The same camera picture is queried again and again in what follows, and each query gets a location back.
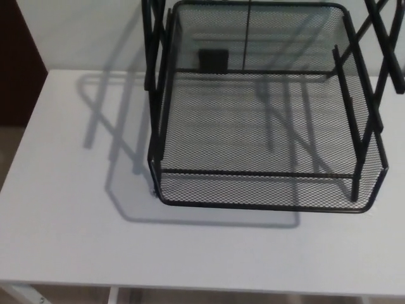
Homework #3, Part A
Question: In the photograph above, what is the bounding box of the white desk leg frame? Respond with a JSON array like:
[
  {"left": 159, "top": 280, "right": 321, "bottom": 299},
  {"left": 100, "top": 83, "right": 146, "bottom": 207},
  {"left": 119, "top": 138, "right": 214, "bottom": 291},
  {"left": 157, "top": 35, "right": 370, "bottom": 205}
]
[{"left": 0, "top": 277, "right": 120, "bottom": 304}]

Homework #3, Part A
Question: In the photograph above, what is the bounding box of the black rectangular block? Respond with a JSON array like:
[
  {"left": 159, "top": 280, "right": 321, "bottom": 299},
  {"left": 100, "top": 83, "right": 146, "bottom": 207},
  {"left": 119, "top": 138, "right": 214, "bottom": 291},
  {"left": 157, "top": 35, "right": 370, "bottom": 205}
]
[{"left": 197, "top": 48, "right": 229, "bottom": 73}]

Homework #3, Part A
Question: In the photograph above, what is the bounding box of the black wire tray rack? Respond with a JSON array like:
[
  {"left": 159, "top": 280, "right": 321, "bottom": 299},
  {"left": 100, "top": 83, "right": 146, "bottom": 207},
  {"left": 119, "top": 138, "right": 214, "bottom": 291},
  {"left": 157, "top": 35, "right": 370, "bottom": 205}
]
[{"left": 140, "top": 0, "right": 405, "bottom": 203}]

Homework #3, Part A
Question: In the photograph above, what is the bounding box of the dark brown wooden panel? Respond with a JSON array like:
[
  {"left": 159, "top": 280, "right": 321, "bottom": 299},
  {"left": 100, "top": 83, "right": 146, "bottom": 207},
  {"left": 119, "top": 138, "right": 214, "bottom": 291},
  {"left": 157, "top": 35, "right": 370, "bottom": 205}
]
[{"left": 0, "top": 0, "right": 49, "bottom": 127}]

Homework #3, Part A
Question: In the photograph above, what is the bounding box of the white cabinet row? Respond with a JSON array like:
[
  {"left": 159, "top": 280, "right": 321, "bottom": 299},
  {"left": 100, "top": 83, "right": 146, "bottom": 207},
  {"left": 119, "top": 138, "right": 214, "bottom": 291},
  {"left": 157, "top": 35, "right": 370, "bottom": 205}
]
[{"left": 12, "top": 0, "right": 405, "bottom": 77}]

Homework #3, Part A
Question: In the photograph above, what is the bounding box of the black mesh file tray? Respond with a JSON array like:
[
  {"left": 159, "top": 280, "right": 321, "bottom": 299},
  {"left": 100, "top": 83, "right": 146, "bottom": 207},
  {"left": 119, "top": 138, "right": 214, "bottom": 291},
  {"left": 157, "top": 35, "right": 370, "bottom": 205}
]
[{"left": 147, "top": 0, "right": 389, "bottom": 213}]

